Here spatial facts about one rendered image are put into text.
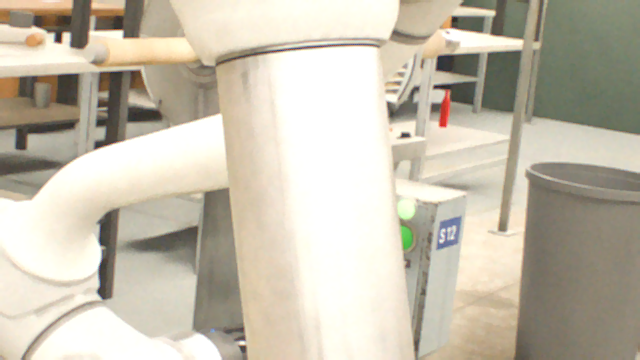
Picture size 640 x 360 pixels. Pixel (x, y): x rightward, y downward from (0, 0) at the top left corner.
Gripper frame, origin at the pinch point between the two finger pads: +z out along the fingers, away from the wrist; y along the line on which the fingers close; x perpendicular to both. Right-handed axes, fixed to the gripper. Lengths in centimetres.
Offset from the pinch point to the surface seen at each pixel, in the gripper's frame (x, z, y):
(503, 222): -91, 495, -175
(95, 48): 28.5, -7.4, -26.4
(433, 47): 27, 76, -25
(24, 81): -55, 433, -449
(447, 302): 0.9, 21.8, 7.7
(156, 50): 28.2, 2.8, -25.6
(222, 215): 2.6, 31.2, -33.2
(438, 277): 4.8, 18.2, 7.7
